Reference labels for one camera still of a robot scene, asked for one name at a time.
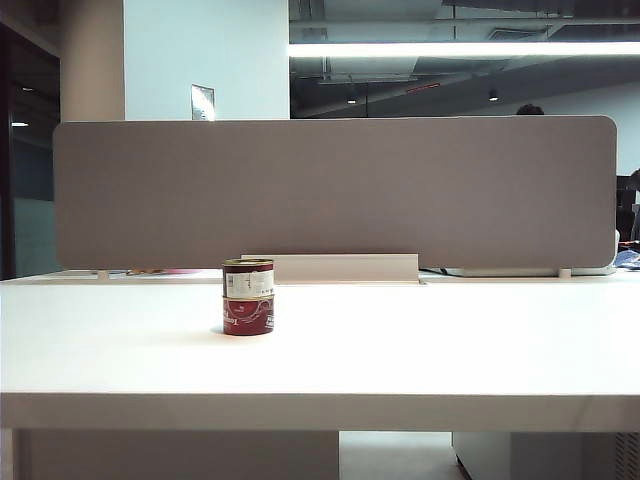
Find grey fabric desk divider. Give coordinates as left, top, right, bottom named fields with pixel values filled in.
left=53, top=115, right=620, bottom=272

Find white desk support panel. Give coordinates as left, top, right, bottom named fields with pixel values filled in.
left=13, top=429, right=341, bottom=480

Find red tomato can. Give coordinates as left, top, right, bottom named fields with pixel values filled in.
left=221, top=294, right=276, bottom=336

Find colourful papers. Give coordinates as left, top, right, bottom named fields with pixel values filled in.
left=107, top=268, right=211, bottom=277

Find tomato can with white label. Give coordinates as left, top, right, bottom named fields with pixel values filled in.
left=222, top=257, right=276, bottom=300

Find framed wall poster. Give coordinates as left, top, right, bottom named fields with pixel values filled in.
left=190, top=83, right=217, bottom=122

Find long ceiling light strip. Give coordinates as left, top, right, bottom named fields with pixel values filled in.
left=288, top=41, right=640, bottom=58

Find flat white device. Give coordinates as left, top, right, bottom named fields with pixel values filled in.
left=448, top=264, right=619, bottom=278

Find seated person in dark clothes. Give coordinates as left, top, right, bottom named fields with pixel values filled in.
left=615, top=168, right=640, bottom=246

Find white under-desk cabinet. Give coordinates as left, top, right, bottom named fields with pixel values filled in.
left=452, top=430, right=640, bottom=480

